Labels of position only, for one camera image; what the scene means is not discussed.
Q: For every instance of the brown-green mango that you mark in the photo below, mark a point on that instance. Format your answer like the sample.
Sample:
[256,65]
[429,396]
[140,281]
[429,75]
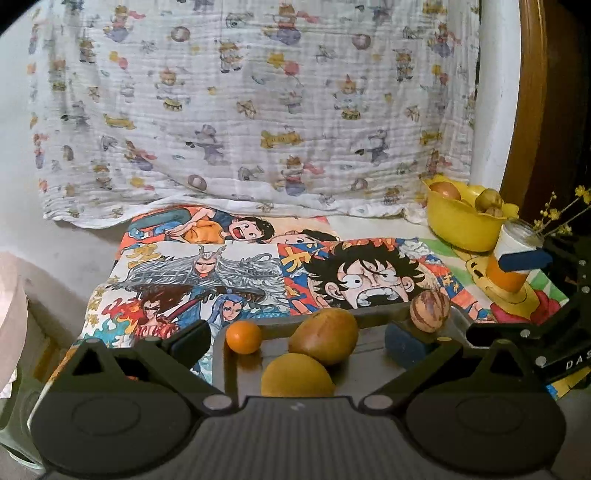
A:
[323,337]

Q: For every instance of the metal tray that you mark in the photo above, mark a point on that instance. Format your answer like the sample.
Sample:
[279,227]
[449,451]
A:
[369,325]

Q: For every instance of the pink cloth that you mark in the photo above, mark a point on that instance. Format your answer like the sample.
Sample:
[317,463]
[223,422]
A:
[11,323]

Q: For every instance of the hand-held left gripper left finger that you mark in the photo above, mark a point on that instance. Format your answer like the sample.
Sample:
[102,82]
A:
[191,342]

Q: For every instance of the straw-hat boy cartoon poster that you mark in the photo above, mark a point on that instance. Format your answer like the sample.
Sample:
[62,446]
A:
[360,272]

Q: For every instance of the reddish onion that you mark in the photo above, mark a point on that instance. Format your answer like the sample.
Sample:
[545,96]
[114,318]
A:
[447,191]

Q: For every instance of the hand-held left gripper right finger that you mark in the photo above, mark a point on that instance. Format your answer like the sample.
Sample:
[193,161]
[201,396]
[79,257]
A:
[406,347]

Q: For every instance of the orange-shirt boy cartoon poster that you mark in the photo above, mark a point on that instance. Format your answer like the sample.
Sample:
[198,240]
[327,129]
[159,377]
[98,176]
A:
[207,228]

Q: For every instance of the striped pepino melon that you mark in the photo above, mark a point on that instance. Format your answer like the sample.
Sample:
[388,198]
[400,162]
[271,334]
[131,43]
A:
[430,311]

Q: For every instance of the orange and white cup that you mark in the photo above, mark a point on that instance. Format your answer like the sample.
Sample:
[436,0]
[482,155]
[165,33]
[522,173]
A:
[508,240]

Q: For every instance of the white cartoon printed blanket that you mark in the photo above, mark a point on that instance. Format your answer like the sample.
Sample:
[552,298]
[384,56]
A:
[254,115]

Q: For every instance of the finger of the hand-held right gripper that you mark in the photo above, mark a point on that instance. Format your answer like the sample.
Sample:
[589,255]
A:
[503,333]
[524,261]

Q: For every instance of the yellow flower sprig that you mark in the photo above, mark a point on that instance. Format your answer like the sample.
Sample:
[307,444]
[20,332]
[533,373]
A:
[561,217]

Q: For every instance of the brown wooden frame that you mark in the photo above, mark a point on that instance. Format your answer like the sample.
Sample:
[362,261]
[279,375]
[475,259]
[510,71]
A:
[545,92]

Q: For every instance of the yellow plastic bowl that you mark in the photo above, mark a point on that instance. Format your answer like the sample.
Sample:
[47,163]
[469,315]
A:
[461,228]

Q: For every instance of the yellow lemon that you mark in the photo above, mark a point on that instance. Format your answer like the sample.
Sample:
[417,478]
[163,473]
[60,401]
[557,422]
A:
[298,376]

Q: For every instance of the small orange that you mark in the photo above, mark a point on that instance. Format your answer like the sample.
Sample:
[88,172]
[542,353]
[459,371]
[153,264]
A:
[244,338]

